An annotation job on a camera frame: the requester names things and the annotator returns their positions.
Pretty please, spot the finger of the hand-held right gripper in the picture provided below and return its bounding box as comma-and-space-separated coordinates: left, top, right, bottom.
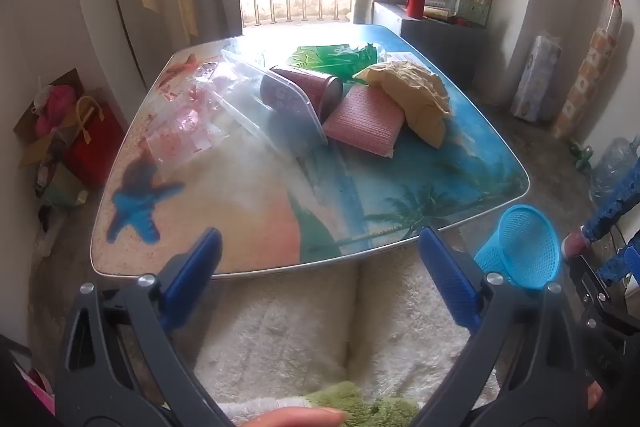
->
570, 246, 640, 348
582, 187, 640, 244

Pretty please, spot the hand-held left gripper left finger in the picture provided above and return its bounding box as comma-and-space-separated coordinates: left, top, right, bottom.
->
54, 227, 236, 427

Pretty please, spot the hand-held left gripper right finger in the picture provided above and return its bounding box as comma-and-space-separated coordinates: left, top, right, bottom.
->
410, 227, 588, 427

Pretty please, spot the blue mesh basket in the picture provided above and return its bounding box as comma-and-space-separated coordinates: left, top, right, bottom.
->
474, 205, 561, 292

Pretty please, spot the clear cake wrapper red print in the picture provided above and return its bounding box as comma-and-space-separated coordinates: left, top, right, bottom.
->
147, 119, 228, 165

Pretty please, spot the pink mesh scrub sponge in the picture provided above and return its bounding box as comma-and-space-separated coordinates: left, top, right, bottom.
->
321, 86, 405, 156

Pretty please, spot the person's left hand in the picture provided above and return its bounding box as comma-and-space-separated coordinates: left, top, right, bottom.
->
250, 407, 349, 427

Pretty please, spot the large clear water jug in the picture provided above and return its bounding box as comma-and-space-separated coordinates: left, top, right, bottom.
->
590, 137, 640, 202

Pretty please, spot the small green toy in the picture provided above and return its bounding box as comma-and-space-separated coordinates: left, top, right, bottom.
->
570, 142, 593, 170

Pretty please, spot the patterned wrapping paper roll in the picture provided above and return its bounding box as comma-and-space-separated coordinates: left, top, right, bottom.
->
552, 0, 623, 140

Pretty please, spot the green fluffy cloth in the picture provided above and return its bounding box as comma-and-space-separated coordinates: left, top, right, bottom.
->
305, 382, 421, 427

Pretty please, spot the clear plastic food container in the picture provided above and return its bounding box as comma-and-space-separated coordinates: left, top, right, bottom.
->
220, 49, 328, 158

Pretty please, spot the olive paper bag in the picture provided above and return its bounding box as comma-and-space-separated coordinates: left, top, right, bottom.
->
37, 167, 86, 208

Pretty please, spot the toilet paper pack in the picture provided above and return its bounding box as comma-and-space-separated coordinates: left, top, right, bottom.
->
510, 35, 562, 122

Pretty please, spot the red gift bag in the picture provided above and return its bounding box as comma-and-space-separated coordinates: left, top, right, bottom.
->
67, 96, 126, 188

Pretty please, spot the crumpled yellow cloth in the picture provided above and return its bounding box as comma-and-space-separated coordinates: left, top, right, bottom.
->
352, 61, 452, 150

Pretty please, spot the brown cardboard box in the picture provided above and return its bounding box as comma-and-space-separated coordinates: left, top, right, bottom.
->
15, 69, 86, 168

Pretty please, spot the red drink can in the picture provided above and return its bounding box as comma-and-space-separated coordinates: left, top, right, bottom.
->
260, 66, 345, 120

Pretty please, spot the pink plastic bag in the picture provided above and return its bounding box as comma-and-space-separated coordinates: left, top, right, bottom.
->
35, 86, 76, 135

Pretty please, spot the grey cabinet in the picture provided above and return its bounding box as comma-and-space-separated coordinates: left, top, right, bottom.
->
372, 1, 488, 82

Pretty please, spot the green plastic bottle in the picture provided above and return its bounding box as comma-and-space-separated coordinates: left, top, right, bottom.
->
287, 43, 383, 75

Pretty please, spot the green plastic basket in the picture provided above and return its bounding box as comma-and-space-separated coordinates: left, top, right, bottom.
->
455, 0, 491, 28

